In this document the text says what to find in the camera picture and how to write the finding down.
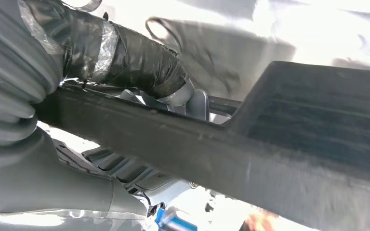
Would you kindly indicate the small blue object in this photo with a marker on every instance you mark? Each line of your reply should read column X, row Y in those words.
column 175, row 221

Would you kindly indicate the orange object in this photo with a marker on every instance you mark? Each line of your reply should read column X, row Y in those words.
column 258, row 221

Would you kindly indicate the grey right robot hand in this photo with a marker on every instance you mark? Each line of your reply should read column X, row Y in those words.
column 60, row 188

